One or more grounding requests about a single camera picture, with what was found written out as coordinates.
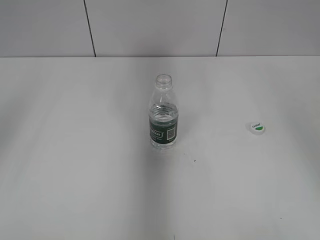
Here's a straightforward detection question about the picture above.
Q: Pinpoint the clear plastic water bottle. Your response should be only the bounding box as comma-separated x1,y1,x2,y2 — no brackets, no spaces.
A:
148,74,179,150

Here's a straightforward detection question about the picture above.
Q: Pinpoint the white green bottle cap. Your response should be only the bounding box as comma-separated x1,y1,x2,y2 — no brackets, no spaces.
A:
245,121,266,136

